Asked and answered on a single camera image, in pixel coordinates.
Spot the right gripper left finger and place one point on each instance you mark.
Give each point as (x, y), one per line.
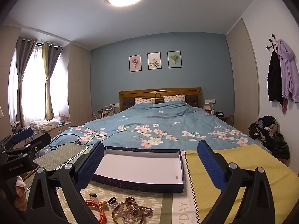
(43, 204)

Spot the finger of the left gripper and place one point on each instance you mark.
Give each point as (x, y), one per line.
(12, 140)
(25, 154)

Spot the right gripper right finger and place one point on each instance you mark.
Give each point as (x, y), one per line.
(257, 205)

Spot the orange smart watch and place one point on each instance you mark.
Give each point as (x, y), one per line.
(94, 203)

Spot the tortoiseshell bangle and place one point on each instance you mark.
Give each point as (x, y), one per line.
(128, 213)

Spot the left hand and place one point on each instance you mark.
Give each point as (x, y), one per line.
(20, 201)

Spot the folded bedding on sill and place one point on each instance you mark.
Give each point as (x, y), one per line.
(43, 126)

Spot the patterned green yellow blanket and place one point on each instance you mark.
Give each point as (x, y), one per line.
(199, 194)

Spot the pile of dark clothes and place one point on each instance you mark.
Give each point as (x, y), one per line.
(267, 131)

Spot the left nightstand with items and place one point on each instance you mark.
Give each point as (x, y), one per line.
(109, 110)

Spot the nightstand with items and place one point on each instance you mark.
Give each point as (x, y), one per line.
(209, 108)
(109, 110)

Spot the right grey yellow curtain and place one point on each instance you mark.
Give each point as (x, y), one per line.
(50, 54)

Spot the grey yellow curtain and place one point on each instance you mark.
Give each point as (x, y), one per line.
(24, 49)
(50, 54)

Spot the left grey yellow curtain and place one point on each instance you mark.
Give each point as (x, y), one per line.
(24, 49)

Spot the right nightstand with items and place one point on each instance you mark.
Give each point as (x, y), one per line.
(209, 108)

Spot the wooden headboard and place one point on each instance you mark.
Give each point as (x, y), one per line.
(193, 96)

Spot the dark blue tray box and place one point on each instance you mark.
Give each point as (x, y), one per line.
(144, 170)

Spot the blue floral duvet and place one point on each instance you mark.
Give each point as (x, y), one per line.
(171, 125)

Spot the left floral pillow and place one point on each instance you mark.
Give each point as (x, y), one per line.
(144, 100)

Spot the floral pillow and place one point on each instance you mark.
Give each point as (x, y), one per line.
(144, 100)
(173, 98)

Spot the black hanging coat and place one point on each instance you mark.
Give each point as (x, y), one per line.
(274, 79)

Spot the right floral pillow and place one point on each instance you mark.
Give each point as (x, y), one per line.
(173, 98)

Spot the pink flower framed picture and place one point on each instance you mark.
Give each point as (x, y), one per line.
(135, 63)

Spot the lilac hanging jacket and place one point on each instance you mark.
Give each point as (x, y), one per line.
(289, 74)

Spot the beige wardrobe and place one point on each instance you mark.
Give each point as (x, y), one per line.
(245, 76)

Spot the white flower framed picture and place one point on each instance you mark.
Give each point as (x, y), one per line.
(154, 60)

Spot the green leaf framed picture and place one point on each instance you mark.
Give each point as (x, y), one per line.
(174, 59)

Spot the black wall coat hook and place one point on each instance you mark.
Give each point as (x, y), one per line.
(273, 42)

